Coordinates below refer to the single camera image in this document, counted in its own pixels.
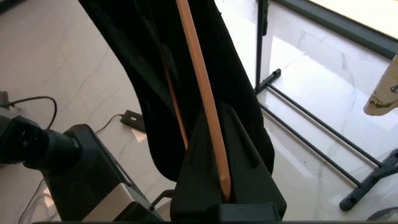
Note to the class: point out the window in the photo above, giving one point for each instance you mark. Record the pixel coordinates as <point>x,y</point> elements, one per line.
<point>342,28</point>

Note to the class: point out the cream printed garment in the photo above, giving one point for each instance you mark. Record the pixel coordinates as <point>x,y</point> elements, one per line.
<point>385,93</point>

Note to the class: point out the black garment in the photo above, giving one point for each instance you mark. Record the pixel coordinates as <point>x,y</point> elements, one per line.
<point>130,46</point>

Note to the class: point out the black power adapter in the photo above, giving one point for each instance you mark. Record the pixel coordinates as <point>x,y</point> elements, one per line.
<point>133,119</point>

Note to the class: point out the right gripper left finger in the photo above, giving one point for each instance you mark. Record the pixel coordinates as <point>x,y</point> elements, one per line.
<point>196,174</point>

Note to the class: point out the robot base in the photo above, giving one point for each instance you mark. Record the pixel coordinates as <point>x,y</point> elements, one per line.
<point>87,174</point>

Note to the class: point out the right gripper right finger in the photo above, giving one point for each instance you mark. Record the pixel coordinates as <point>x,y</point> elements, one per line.
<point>252,177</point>

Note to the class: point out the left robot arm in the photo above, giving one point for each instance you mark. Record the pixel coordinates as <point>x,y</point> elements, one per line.
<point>31,143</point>

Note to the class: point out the pink clothes hanger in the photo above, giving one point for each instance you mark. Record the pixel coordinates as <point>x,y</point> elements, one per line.
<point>199,68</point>

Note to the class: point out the black clothes rack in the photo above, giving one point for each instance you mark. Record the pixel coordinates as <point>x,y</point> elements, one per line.
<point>259,46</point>

